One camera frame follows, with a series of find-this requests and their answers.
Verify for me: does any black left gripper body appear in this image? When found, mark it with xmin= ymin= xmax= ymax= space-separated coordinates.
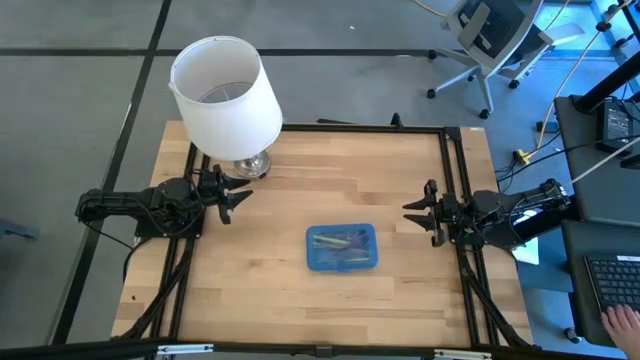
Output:
xmin=192 ymin=163 xmax=232 ymax=226

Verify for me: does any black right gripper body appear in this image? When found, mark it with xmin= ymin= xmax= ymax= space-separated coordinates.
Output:
xmin=423 ymin=178 xmax=476 ymax=249

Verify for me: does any pale yellow marker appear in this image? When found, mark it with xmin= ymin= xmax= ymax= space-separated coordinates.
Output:
xmin=312 ymin=235 xmax=352 ymax=248

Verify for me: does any blue plastic supply box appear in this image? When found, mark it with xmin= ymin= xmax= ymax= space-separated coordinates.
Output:
xmin=305 ymin=222 xmax=380 ymax=274

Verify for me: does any table lamp white shade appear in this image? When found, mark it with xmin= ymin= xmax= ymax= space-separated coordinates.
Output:
xmin=168 ymin=34 xmax=284 ymax=181

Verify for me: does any black desk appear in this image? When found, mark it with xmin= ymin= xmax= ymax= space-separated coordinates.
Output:
xmin=553 ymin=93 xmax=640 ymax=221
xmin=560 ymin=218 xmax=640 ymax=351

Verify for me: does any black laptop keyboard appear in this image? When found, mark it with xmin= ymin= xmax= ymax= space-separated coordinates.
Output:
xmin=583 ymin=253 xmax=640 ymax=331

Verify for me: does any black power adapter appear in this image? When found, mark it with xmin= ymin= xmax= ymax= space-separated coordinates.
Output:
xmin=596 ymin=99 xmax=635 ymax=154

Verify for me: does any grey office chair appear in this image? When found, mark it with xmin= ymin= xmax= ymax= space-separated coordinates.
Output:
xmin=426 ymin=0 xmax=586 ymax=121

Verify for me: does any blue floor object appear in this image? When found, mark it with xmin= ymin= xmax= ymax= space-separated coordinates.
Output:
xmin=0 ymin=218 xmax=41 ymax=241

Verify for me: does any person's hand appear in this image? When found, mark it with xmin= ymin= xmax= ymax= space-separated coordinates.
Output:
xmin=600 ymin=304 xmax=640 ymax=355

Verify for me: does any black cable bundle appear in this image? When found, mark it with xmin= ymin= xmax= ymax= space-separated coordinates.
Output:
xmin=457 ymin=244 xmax=532 ymax=348
xmin=119 ymin=237 xmax=197 ymax=341

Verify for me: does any black aluminium frame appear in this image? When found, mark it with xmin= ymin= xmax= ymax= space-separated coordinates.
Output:
xmin=0 ymin=122 xmax=640 ymax=360

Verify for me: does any silver frame bracket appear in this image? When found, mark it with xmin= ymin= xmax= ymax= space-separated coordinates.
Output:
xmin=156 ymin=343 xmax=215 ymax=356
xmin=433 ymin=348 xmax=494 ymax=360

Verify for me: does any thin black cable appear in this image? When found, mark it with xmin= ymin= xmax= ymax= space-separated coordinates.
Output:
xmin=494 ymin=133 xmax=640 ymax=184

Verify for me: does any white cable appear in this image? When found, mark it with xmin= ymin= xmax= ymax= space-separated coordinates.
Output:
xmin=559 ymin=148 xmax=640 ymax=191

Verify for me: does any yellow cable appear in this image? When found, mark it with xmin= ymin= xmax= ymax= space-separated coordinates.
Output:
xmin=537 ymin=0 xmax=624 ymax=151

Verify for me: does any black metal post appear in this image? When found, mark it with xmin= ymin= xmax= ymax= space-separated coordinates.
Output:
xmin=572 ymin=49 xmax=640 ymax=114

